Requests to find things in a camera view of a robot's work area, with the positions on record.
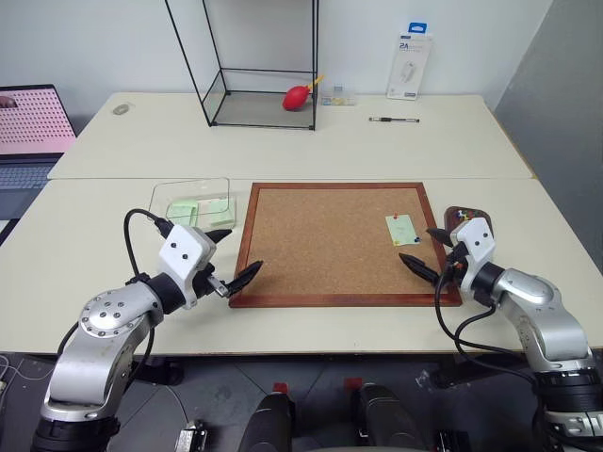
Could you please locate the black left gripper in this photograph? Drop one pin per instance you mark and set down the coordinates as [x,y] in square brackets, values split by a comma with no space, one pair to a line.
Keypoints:
[203,281]

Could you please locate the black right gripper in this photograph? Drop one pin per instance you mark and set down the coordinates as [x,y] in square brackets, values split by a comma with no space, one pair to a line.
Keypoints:
[456,263]

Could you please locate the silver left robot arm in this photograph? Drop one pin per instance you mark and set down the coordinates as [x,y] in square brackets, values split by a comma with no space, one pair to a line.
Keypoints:
[96,348]

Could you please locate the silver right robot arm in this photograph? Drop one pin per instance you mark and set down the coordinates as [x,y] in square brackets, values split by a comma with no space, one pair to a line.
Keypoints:
[542,311]

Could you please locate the pale green paper note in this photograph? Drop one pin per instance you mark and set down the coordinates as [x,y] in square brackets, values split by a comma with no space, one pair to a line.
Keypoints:
[400,230]

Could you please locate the wide green paper note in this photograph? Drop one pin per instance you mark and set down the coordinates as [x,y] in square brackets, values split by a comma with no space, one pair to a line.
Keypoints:
[216,212]

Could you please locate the small colourful assorted items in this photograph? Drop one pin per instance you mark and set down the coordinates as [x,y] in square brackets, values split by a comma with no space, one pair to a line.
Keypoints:
[466,215]

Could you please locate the wood-framed cork board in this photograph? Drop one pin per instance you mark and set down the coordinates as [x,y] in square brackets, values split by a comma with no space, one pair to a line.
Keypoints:
[320,240]

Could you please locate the small tray of pushpins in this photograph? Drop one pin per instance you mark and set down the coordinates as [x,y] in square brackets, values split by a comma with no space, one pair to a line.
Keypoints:
[453,221]

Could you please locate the clear plastic tray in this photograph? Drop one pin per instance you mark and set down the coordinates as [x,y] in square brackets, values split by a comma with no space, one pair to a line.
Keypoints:
[188,188]

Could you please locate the black pen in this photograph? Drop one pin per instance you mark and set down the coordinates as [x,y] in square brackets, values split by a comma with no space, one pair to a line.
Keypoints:
[394,120]

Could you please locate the grey partition panel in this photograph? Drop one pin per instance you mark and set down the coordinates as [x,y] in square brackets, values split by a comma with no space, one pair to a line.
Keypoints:
[556,141]

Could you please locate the red rubber air blower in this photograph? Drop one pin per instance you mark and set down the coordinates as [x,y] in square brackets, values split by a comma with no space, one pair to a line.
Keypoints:
[295,98]

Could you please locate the dark rounded shape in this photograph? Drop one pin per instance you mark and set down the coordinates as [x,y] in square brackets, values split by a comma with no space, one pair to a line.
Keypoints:
[266,424]
[386,419]

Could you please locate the small clear plastic box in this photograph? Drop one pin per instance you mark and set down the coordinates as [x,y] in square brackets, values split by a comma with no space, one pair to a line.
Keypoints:
[339,98]

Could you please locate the white charger retail package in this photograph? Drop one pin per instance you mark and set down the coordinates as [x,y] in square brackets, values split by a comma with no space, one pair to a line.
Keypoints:
[409,61]

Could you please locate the laptop with pink screen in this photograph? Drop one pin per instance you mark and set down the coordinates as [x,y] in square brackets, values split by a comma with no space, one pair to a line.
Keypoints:
[33,127]

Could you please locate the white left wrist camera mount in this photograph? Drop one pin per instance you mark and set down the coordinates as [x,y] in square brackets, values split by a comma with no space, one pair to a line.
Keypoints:
[184,249]

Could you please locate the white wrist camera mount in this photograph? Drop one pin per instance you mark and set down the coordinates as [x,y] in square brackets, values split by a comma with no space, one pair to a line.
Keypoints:
[184,249]
[478,245]

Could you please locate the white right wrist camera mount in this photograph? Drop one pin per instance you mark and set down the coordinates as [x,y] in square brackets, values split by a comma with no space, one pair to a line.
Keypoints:
[478,245]

